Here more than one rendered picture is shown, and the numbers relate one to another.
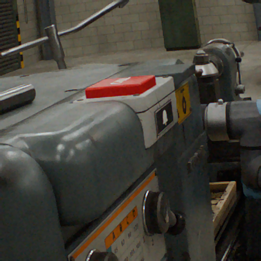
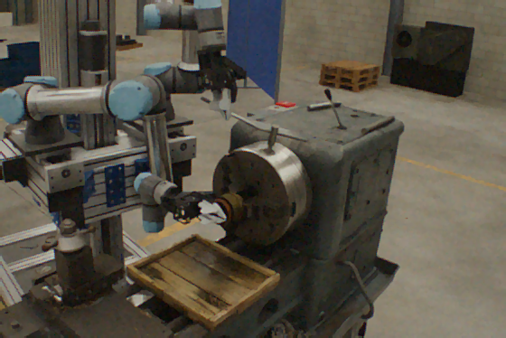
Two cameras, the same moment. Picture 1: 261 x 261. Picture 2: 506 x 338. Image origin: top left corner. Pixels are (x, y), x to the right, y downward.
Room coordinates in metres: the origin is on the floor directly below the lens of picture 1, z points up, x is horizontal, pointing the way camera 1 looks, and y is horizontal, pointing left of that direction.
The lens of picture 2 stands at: (2.54, 0.48, 1.69)
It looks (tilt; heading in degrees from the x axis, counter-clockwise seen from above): 21 degrees down; 199
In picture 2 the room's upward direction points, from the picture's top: 4 degrees clockwise
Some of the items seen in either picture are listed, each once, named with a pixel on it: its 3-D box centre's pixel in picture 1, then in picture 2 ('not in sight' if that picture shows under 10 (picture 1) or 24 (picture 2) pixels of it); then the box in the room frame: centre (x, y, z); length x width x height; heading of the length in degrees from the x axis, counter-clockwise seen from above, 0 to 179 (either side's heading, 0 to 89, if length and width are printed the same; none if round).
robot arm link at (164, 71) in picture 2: not in sight; (159, 79); (0.91, -0.51, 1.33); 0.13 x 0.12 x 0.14; 122
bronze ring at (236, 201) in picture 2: not in sight; (227, 208); (1.40, 0.03, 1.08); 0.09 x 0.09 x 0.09; 71
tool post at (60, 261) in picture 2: (203, 95); (75, 261); (1.83, -0.20, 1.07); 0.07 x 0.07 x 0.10; 71
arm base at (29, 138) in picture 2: not in sight; (43, 125); (1.35, -0.74, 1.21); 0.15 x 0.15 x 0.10
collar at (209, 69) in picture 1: (203, 69); (69, 238); (1.83, -0.20, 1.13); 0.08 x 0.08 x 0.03
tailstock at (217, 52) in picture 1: (217, 84); not in sight; (2.40, -0.31, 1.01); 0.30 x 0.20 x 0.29; 161
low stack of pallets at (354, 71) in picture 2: not in sight; (350, 74); (-6.98, -0.75, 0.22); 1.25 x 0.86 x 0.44; 164
